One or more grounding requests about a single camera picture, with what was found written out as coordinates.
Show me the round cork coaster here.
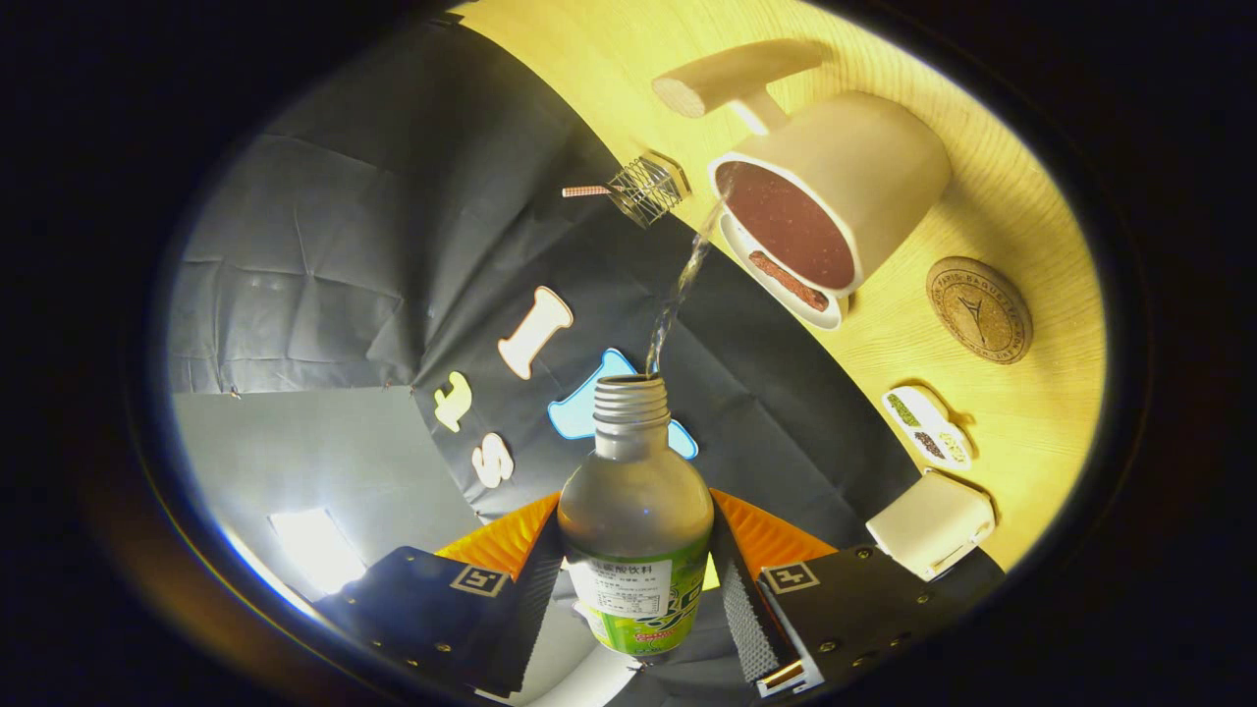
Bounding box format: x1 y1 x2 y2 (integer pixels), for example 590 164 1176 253
925 256 1034 365

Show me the wire basket holder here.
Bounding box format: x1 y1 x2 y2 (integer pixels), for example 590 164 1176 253
607 152 691 229

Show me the white toaster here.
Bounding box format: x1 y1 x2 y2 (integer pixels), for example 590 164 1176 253
865 469 998 582

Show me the brown food piece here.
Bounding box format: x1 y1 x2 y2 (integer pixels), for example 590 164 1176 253
748 250 831 312

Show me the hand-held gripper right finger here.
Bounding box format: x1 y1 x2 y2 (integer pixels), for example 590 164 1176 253
709 488 995 700

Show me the white divided dish with beans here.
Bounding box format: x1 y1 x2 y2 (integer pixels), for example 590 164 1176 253
881 384 975 472

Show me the clear juice stream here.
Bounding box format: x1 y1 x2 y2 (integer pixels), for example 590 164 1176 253
645 191 733 379

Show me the white oval plate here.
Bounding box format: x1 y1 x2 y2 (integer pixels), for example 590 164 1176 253
719 211 847 331

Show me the white cup with wooden handle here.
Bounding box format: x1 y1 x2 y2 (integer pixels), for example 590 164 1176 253
652 39 954 299

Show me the wooden table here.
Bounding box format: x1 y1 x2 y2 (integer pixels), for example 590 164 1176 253
457 0 1109 575

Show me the silver bottle with green label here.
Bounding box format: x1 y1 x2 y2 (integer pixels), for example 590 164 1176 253
556 373 716 657

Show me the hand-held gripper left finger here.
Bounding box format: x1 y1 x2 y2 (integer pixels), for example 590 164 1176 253
314 491 566 700

